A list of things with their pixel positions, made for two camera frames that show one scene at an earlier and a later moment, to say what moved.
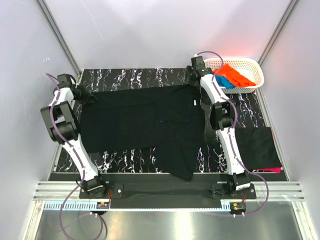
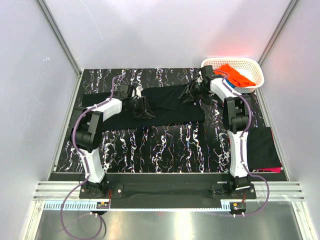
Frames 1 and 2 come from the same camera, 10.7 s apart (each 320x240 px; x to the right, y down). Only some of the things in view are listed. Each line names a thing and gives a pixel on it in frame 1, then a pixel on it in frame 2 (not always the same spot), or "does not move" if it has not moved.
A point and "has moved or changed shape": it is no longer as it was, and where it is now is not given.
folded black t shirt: x=258 y=147 does not move
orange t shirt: x=235 y=77 does not move
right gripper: x=186 y=78 → x=191 y=90
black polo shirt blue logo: x=169 y=119 has moved or changed shape
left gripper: x=88 y=96 → x=143 y=108
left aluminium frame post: x=59 y=35 does not move
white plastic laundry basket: x=251 y=67 does not move
